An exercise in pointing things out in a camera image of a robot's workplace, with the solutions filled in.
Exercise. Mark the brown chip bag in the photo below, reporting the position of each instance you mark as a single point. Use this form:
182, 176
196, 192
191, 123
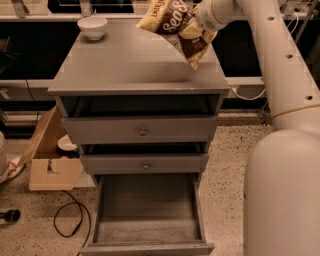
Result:
168, 18

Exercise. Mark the grey wooden drawer cabinet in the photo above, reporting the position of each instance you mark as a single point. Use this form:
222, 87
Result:
137, 74

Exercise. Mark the grey middle drawer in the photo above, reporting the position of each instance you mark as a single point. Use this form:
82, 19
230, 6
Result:
144, 163

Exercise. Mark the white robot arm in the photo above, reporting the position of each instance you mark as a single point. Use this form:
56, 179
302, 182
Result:
282, 177

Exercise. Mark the grey top drawer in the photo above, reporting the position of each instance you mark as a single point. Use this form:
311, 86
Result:
103, 130

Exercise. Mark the white bag at left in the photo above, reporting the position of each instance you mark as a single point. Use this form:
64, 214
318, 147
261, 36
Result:
9, 169

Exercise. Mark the black caster wheel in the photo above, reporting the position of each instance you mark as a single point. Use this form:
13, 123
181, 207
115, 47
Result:
10, 215

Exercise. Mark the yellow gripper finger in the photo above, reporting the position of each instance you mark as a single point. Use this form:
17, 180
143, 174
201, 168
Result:
191, 32

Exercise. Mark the white ceramic bowl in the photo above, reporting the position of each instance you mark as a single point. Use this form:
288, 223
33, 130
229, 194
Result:
93, 27

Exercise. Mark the cardboard box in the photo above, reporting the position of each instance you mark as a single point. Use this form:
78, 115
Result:
49, 170

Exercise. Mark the grey open bottom drawer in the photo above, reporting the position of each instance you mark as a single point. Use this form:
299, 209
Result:
148, 215

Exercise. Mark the white plate in box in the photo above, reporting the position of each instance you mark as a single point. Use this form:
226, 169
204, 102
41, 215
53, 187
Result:
65, 144

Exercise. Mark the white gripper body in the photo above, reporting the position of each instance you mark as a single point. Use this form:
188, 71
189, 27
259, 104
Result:
207, 16

